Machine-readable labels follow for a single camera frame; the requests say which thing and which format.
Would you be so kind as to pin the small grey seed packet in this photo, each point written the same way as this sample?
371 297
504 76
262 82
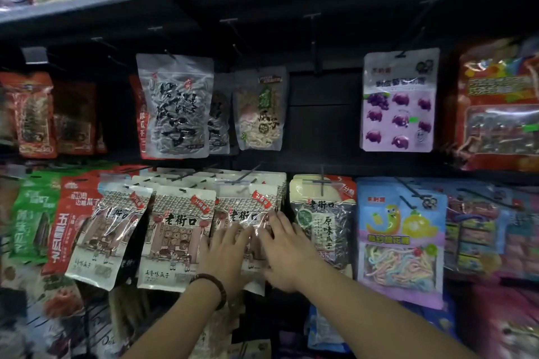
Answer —
220 119

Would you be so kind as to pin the orange seed packet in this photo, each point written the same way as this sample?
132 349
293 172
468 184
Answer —
31 119

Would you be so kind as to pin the large orange red snack packet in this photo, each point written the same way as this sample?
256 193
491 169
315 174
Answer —
499 106

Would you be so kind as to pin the magenta snack packet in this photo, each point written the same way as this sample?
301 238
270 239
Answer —
509 325

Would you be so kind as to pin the cream seed snack packet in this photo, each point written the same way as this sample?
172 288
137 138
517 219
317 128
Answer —
242 213

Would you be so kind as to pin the person's left fingers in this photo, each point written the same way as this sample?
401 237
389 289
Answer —
229 236

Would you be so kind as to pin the red packet with white strip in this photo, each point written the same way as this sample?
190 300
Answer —
138 119

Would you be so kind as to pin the blue packet of colourful candies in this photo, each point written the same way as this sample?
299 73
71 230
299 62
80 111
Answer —
473 236

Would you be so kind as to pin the packet with orange food picture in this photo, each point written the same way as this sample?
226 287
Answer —
61 302

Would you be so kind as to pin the blue banana candy packet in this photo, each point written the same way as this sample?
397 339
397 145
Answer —
400 245

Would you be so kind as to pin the person's left hand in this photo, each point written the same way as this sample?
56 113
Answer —
223 260

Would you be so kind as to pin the red seed packet white print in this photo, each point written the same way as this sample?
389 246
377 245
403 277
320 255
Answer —
69 220

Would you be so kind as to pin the person's right forearm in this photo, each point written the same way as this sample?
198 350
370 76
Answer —
370 321

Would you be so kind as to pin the clear price tag holder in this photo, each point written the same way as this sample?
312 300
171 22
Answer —
34 55

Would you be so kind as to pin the person's right hand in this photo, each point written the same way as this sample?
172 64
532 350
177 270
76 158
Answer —
290 257

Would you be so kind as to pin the clear seed packet green label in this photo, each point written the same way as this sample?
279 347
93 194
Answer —
261 110

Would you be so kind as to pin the hanging rows of cream packets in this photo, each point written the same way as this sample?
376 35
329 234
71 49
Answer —
172 236

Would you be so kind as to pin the pink candy packet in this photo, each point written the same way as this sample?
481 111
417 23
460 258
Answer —
524 241

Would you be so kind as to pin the green black seed packet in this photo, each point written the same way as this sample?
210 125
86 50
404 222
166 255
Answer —
324 224

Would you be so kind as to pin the purple grape candy packet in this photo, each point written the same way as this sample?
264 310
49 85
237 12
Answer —
398 106

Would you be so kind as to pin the beige snack packet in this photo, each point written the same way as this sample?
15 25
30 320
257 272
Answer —
217 335

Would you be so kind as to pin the brown snack packet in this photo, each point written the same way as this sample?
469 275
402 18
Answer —
126 312

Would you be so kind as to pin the dark blue snack packet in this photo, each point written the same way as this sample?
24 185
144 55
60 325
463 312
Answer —
438 316

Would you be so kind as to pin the person's left forearm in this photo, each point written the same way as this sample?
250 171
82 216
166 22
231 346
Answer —
177 325

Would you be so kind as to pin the light blue white packet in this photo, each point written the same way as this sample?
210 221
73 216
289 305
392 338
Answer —
322 329

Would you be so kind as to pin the dark red seed packet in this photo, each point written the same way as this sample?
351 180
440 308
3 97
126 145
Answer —
75 119

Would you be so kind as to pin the person's right fingers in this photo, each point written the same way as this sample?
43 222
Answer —
280 226

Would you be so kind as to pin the large grey sunflower seed packet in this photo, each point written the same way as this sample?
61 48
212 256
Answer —
177 106

